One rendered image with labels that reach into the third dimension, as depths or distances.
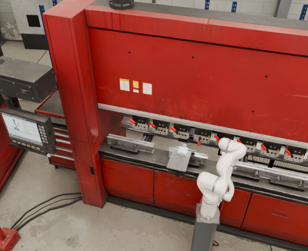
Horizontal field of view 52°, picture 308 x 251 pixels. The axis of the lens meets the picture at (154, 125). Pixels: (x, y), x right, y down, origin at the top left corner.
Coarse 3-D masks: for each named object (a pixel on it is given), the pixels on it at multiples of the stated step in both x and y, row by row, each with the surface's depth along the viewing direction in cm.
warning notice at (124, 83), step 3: (120, 81) 277; (123, 81) 276; (126, 81) 275; (120, 84) 279; (123, 84) 278; (126, 84) 277; (120, 87) 281; (123, 87) 280; (126, 87) 279; (126, 90) 281; (129, 90) 280
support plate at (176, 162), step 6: (174, 150) 309; (174, 156) 303; (180, 156) 303; (186, 156) 303; (168, 162) 297; (174, 162) 297; (180, 162) 297; (186, 162) 297; (174, 168) 291; (180, 168) 291
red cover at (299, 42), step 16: (96, 16) 243; (112, 16) 240; (128, 16) 236; (144, 16) 232; (160, 16) 231; (176, 16) 231; (144, 32) 240; (160, 32) 236; (176, 32) 232; (192, 32) 229; (208, 32) 225; (224, 32) 222; (240, 32) 219; (256, 32) 215; (272, 32) 212; (288, 32) 211; (304, 32) 211; (256, 48) 222; (272, 48) 219; (288, 48) 216; (304, 48) 213
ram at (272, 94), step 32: (96, 32) 254; (128, 32) 248; (96, 64) 274; (128, 64) 264; (160, 64) 255; (192, 64) 246; (224, 64) 238; (256, 64) 231; (288, 64) 224; (128, 96) 285; (160, 96) 274; (192, 96) 265; (224, 96) 256; (256, 96) 247; (288, 96) 239; (256, 128) 266; (288, 128) 257
